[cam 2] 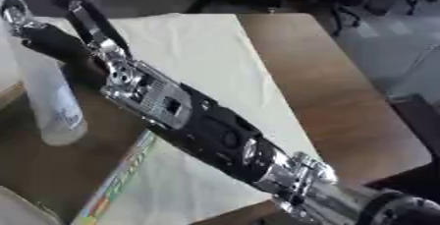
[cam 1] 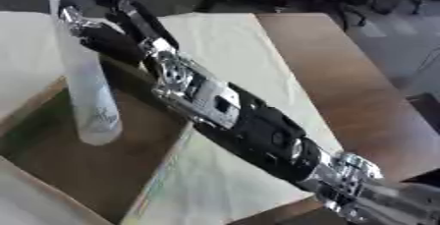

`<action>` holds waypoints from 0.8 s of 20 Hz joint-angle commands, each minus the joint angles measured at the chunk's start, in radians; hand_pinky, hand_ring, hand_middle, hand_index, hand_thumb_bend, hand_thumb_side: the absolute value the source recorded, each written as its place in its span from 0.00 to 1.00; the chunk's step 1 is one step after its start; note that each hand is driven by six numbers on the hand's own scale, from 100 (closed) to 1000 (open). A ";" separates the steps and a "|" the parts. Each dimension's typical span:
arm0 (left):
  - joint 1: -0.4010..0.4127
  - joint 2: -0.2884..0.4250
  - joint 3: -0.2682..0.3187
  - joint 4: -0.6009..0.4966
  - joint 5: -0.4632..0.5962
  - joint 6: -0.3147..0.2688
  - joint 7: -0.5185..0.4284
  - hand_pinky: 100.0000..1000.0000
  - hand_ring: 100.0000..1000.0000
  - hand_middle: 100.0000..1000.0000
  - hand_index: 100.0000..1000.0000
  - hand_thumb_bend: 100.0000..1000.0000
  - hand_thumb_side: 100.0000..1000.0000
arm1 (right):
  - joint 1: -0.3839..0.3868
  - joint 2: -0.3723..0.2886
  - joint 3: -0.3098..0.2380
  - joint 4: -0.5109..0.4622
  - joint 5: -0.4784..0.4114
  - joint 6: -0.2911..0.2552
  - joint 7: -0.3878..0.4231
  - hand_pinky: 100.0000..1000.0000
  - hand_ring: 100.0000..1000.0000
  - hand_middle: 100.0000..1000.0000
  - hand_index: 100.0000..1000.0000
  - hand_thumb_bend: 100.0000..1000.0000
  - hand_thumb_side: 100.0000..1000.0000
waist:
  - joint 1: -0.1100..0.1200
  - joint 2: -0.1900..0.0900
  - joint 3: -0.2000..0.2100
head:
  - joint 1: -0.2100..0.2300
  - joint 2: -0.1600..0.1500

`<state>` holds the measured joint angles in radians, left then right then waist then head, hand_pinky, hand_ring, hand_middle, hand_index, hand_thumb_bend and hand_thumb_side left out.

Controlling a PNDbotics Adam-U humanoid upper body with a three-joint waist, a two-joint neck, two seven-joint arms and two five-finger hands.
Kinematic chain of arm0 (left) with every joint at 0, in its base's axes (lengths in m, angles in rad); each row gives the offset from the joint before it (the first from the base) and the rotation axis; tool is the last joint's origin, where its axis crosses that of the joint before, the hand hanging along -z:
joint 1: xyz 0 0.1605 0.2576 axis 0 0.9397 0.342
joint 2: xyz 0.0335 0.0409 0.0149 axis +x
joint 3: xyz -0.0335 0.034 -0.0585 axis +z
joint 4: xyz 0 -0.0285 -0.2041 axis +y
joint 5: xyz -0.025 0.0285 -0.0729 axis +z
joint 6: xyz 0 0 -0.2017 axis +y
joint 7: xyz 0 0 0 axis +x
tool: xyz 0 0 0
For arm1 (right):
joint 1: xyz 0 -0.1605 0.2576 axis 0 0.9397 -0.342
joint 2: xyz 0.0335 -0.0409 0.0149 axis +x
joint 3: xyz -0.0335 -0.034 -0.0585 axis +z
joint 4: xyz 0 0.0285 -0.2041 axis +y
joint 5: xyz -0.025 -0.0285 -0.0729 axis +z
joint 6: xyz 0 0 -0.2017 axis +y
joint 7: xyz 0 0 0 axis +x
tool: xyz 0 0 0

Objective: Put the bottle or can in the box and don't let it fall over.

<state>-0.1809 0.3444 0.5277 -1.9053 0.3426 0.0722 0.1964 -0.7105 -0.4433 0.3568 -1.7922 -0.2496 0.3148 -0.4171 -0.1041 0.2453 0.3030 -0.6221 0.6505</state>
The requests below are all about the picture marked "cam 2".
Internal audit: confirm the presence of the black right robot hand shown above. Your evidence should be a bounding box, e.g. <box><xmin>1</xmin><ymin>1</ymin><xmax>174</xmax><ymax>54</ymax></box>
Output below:
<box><xmin>0</xmin><ymin>0</ymin><xmax>137</xmax><ymax>89</ymax></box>

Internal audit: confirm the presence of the translucent white plastic bottle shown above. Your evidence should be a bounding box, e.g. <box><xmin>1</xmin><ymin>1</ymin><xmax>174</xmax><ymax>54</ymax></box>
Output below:
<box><xmin>8</xmin><ymin>37</ymin><xmax>91</xmax><ymax>147</ymax></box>

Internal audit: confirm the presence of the dark cabinet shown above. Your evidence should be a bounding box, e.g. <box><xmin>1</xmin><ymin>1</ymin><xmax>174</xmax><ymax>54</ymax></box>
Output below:
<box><xmin>386</xmin><ymin>92</ymin><xmax>440</xmax><ymax>161</ymax></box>

